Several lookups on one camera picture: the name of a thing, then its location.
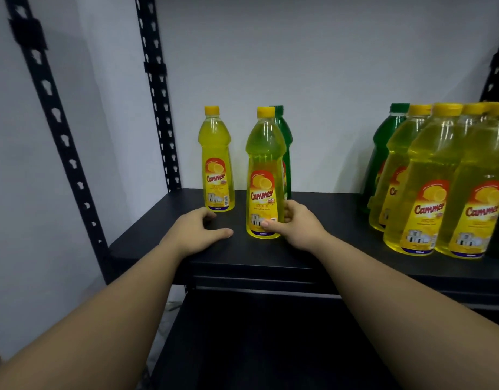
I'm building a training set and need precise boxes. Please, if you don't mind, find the green dish soap bottle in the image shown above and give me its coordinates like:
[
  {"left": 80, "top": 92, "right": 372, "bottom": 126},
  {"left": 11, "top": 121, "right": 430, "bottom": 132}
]
[
  {"left": 269, "top": 105, "right": 294, "bottom": 200},
  {"left": 358, "top": 102, "right": 411, "bottom": 214}
]

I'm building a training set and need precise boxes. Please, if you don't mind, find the black metal shelf board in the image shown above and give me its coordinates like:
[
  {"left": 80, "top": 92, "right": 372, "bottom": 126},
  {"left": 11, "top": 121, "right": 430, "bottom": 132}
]
[
  {"left": 150, "top": 289, "right": 499, "bottom": 390},
  {"left": 109, "top": 188, "right": 499, "bottom": 309}
]

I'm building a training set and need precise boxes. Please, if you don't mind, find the person's right forearm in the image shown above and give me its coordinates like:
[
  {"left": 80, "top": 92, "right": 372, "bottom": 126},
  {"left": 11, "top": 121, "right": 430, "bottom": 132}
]
[{"left": 312, "top": 232, "right": 499, "bottom": 390}]

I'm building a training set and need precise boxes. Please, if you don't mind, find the yellow dish soap bottle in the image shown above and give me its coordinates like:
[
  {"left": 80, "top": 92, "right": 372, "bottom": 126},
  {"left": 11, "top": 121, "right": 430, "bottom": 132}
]
[
  {"left": 198, "top": 105, "right": 236, "bottom": 213},
  {"left": 245, "top": 106, "right": 287, "bottom": 240},
  {"left": 435, "top": 102, "right": 499, "bottom": 260},
  {"left": 457, "top": 102, "right": 490, "bottom": 167},
  {"left": 368, "top": 103, "right": 433, "bottom": 233},
  {"left": 382, "top": 102, "right": 464, "bottom": 257}
]

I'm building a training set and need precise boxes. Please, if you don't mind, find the person's right hand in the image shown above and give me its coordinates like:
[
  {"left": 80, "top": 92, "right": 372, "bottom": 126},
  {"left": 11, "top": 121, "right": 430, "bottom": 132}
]
[{"left": 260, "top": 200, "right": 330, "bottom": 253}]

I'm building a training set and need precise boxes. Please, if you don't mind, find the black perforated shelf post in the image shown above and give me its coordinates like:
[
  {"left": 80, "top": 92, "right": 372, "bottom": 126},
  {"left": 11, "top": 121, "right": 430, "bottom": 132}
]
[
  {"left": 3, "top": 0, "right": 114, "bottom": 285},
  {"left": 479, "top": 19, "right": 499, "bottom": 103},
  {"left": 134, "top": 0, "right": 182, "bottom": 194}
]

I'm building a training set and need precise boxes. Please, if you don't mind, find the person's left hand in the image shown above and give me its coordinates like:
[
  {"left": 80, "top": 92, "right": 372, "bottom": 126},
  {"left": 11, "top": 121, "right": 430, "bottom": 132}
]
[{"left": 159, "top": 207, "right": 234, "bottom": 259}]

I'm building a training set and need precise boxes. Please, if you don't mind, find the person's left forearm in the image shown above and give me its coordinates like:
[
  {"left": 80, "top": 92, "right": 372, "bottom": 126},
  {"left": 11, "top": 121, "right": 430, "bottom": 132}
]
[{"left": 0, "top": 239, "right": 186, "bottom": 390}]

